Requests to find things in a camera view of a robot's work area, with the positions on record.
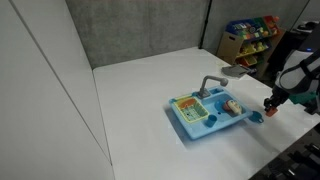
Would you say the blue handleless toy tumbler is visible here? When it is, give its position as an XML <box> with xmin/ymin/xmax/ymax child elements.
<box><xmin>204</xmin><ymin>114</ymin><xmax>218</xmax><ymax>129</ymax></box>

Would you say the wooden toy storage shelf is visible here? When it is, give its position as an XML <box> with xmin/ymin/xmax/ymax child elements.
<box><xmin>216</xmin><ymin>14</ymin><xmax>287</xmax><ymax>80</ymax></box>

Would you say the yellow toy dish rack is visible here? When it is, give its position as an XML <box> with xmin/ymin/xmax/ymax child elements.
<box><xmin>175</xmin><ymin>97</ymin><xmax>210</xmax><ymax>125</ymax></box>

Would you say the black vertical pole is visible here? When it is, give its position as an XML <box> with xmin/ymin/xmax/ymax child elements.
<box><xmin>198</xmin><ymin>0</ymin><xmax>213</xmax><ymax>50</ymax></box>

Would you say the orange toy plate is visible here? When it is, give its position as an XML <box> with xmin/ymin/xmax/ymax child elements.
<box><xmin>176</xmin><ymin>98</ymin><xmax>196</xmax><ymax>110</ymax></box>

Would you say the black tripod stand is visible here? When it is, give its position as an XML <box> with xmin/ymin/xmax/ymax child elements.
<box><xmin>266</xmin><ymin>141</ymin><xmax>320</xmax><ymax>180</ymax></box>

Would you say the light blue toy sink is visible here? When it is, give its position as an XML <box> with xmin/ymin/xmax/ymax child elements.
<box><xmin>168</xmin><ymin>85</ymin><xmax>254</xmax><ymax>141</ymax></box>

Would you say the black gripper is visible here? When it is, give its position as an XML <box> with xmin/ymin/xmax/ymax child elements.
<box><xmin>263</xmin><ymin>85</ymin><xmax>290</xmax><ymax>111</ymax></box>

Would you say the toy food in sink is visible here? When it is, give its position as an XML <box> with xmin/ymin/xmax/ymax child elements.
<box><xmin>223</xmin><ymin>99</ymin><xmax>243</xmax><ymax>116</ymax></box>

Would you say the grey toy faucet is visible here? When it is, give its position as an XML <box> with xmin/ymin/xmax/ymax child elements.
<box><xmin>196</xmin><ymin>75</ymin><xmax>230</xmax><ymax>100</ymax></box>

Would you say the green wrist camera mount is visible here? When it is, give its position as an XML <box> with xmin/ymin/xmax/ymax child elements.
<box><xmin>288</xmin><ymin>91</ymin><xmax>318</xmax><ymax>105</ymax></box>

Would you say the blue cup with handle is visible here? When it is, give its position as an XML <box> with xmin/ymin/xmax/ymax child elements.
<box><xmin>249</xmin><ymin>110</ymin><xmax>265</xmax><ymax>125</ymax></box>

